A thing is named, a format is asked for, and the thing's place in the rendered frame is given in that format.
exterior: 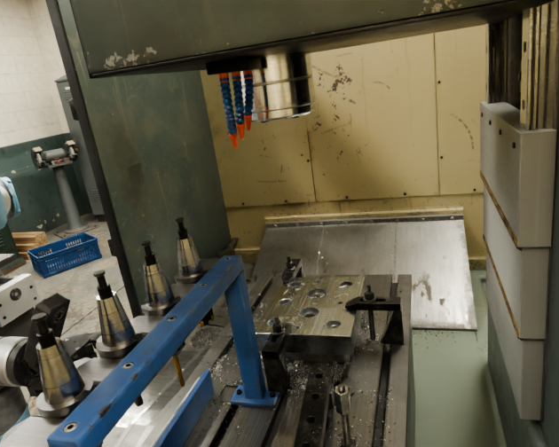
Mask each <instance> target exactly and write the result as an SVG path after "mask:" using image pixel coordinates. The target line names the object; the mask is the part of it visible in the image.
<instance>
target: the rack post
mask: <svg viewBox="0 0 559 447"><path fill-rule="evenodd" d="M224 296H225V300H226V305H227V309H228V314H229V319H230V323H231V328H232V336H233V340H234V344H235V348H236V353H237V358H238V362H239V367H240V375H241V379H242V384H243V385H239V386H238V387H237V389H236V391H235V393H234V395H233V397H232V399H231V404H234V405H245V406H255V407H264V408H275V407H276V404H277V402H278V400H279V398H280V392H273V391H269V390H268V387H266V386H265V383H264V374H263V369H262V364H261V359H260V354H259V349H258V344H257V339H256V330H255V325H254V320H253V315H252V310H251V306H250V300H249V296H248V287H247V281H246V277H245V271H244V270H242V271H241V272H240V274H239V275H238V276H237V278H236V279H235V280H234V281H233V282H232V283H231V284H230V285H229V287H228V288H227V289H226V290H225V292H224Z"/></svg>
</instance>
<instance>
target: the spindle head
mask: <svg viewBox="0 0 559 447"><path fill-rule="evenodd" d="M552 1H554V0H71V3H72V6H73V10H74V14H75V20H76V24H77V26H78V30H79V34H80V37H81V41H82V45H83V50H84V54H85V58H86V61H87V65H88V68H89V71H90V74H92V77H93V78H101V77H113V76H125V75H149V74H161V73H173V72H185V71H197V70H207V68H206V64H207V63H212V62H218V61H225V60H232V59H244V58H261V57H268V56H273V55H280V54H286V53H293V52H300V51H310V52H311V53H313V52H319V51H329V50H334V49H341V48H346V47H351V46H357V45H362V44H368V43H379V42H384V41H389V40H395V39H400V38H406V37H412V36H417V35H427V34H433V33H438V32H444V31H450V30H455V29H461V28H466V27H476V26H482V25H488V24H493V23H499V22H501V21H503V20H507V19H509V18H512V17H514V16H516V15H518V14H521V13H523V11H524V10H526V9H529V8H533V7H539V6H541V5H543V4H547V3H550V2H552Z"/></svg>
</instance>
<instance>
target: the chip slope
mask: <svg viewBox="0 0 559 447"><path fill-rule="evenodd" d="M288 255H290V256H291V259H302V263H303V275H304V277H305V276H306V275H330V277H334V276H335V275H360V277H365V276H366V275H386V274H392V283H397V281H398V274H412V281H413V330H424V331H425V330H426V331H425V332H427V331H428V330H434V331H436V330H439V332H440V331H470V332H473V333H474V332H477V327H476V313H475V306H474V300H473V293H472V285H471V278H470V271H469V264H468V251H467V244H466V237H465V230H464V223H463V214H445V215H425V216H387V217H368V218H348V219H328V220H309V221H289V222H269V223H266V231H265V234H264V239H263V242H262V245H261V248H260V251H259V254H258V257H257V260H256V265H255V268H254V271H253V274H252V277H251V280H250V283H249V286H248V293H249V292H250V291H251V289H252V288H253V287H254V285H255V284H256V282H257V281H258V280H259V279H260V277H261V276H262V275H272V277H273V280H272V283H273V281H274V280H275V278H277V276H278V275H282V273H283V271H284V270H285V268H286V267H287V266H286V262H287V256H288Z"/></svg>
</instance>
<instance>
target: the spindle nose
mask: <svg viewBox="0 0 559 447"><path fill-rule="evenodd" d="M261 61H262V68H261V69H254V70H252V74H253V83H252V84H253V85H254V89H253V91H254V94H253V96H254V99H253V101H254V104H253V105H252V106H253V110H252V113H253V115H252V122H265V121H272V120H279V119H285V118H290V117H296V116H300V115H304V114H310V113H313V112H314V111H315V110H316V106H315V102H316V98H315V90H314V81H313V77H312V75H313V73H312V65H311V52H310V51H300V52H293V53H286V54H280V55H273V56H268V57H261ZM240 75H241V82H242V85H241V86H242V92H243V95H242V97H243V101H242V102H243V104H244V105H245V103H244V102H245V100H246V99H245V95H246V94H245V83H244V80H245V79H244V77H243V71H240Z"/></svg>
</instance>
